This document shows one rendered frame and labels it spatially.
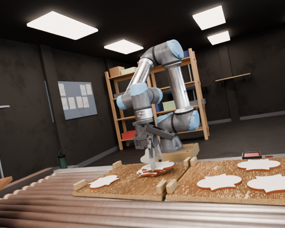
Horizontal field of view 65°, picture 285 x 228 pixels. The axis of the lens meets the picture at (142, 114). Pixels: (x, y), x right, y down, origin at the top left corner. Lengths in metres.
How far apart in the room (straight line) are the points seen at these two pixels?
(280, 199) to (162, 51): 0.91
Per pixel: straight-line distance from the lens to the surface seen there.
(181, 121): 1.31
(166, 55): 1.28
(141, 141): 0.93
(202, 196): 0.71
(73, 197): 1.01
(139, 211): 0.73
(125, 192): 0.85
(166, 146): 1.37
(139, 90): 0.90
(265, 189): 0.71
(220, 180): 0.79
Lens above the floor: 1.23
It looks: 2 degrees down
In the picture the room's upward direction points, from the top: 11 degrees counter-clockwise
